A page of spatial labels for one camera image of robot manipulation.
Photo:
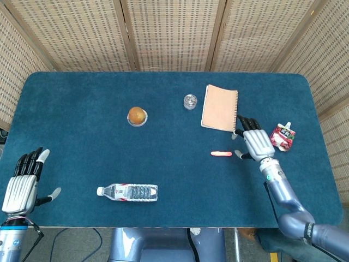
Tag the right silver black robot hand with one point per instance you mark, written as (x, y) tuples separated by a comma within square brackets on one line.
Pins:
[(257, 143)]

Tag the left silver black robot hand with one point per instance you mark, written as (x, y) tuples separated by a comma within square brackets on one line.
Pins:
[(20, 191)]

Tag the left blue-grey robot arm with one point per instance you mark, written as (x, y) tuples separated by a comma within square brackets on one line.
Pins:
[(11, 240)]

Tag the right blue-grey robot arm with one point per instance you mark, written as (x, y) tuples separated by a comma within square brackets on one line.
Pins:
[(283, 191)]

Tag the red snack pouch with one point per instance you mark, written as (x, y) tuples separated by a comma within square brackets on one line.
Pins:
[(283, 136)]

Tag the tan spiral notebook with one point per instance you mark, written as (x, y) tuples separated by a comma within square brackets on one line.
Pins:
[(219, 107)]

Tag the blue felt table cloth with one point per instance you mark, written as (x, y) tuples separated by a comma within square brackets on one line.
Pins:
[(81, 150)]

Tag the metal table leg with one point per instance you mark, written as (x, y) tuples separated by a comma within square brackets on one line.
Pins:
[(236, 245)]

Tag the clear plastic water bottle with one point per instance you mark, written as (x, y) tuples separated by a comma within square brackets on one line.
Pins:
[(128, 192)]

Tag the blue-grey robot torso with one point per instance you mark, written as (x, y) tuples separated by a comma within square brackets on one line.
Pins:
[(128, 243)]

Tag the orange jelly cup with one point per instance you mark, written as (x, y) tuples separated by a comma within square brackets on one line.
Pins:
[(137, 115)]

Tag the woven bamboo folding screen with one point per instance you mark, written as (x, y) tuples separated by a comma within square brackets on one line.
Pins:
[(174, 32)]

